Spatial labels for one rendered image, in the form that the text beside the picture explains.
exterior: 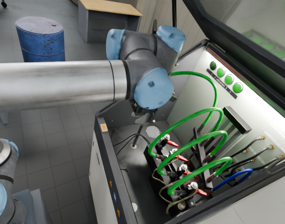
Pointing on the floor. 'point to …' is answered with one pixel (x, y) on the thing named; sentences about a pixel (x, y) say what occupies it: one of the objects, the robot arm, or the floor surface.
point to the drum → (41, 39)
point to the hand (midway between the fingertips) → (143, 122)
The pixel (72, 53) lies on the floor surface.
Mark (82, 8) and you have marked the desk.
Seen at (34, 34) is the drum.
